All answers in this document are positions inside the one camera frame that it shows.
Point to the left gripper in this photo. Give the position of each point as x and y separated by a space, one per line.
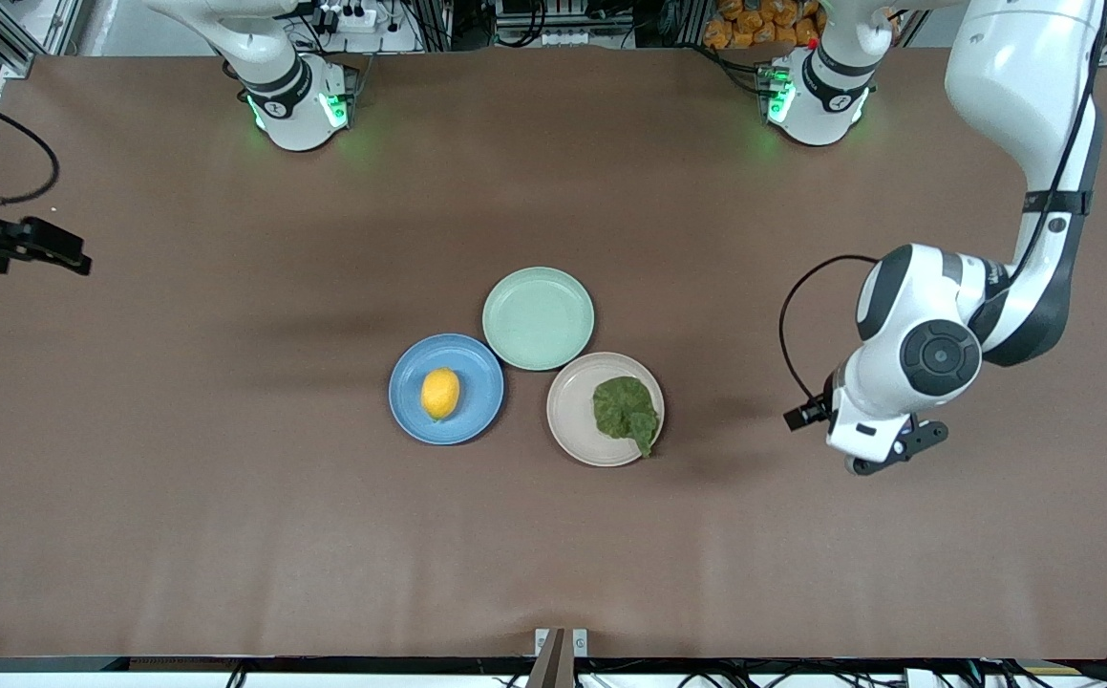
813 412

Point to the green lettuce leaf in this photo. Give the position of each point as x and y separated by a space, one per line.
626 409

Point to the yellow lemon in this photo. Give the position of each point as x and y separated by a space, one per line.
440 393

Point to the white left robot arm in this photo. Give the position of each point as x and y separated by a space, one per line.
1021 86

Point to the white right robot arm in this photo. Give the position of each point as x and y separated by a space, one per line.
276 86

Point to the beige round plate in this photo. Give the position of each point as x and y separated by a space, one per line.
572 411

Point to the white power strip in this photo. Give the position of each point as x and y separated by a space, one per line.
348 16

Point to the mint green round plate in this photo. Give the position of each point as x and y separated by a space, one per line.
538 318

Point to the blue round plate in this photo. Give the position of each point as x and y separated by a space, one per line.
481 392

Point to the orange snack bags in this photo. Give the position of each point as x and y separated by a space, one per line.
758 24

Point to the metal bracket at table edge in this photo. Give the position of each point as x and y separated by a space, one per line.
561 655

